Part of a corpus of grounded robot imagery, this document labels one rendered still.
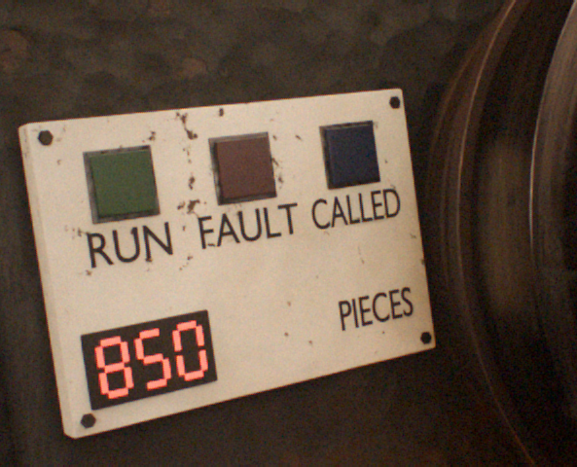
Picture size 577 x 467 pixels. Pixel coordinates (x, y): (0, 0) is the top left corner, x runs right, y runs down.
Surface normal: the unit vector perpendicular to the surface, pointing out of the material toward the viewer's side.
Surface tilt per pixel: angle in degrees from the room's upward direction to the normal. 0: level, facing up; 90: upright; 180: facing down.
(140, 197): 90
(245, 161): 90
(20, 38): 90
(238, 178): 90
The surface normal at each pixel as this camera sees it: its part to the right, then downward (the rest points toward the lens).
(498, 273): -0.86, 0.13
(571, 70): 0.49, -0.02
